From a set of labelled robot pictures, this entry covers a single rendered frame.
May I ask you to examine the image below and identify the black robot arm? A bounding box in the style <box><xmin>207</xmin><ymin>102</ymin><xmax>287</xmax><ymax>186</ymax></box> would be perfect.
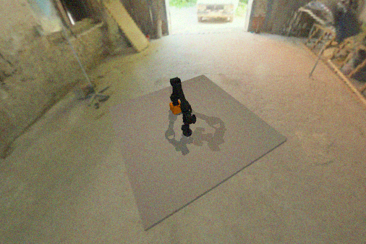
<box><xmin>170</xmin><ymin>77</ymin><xmax>196</xmax><ymax>125</ymax></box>

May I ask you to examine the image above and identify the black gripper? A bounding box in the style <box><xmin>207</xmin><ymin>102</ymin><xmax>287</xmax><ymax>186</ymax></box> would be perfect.
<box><xmin>182</xmin><ymin>117</ymin><xmax>190</xmax><ymax>131</ymax></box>

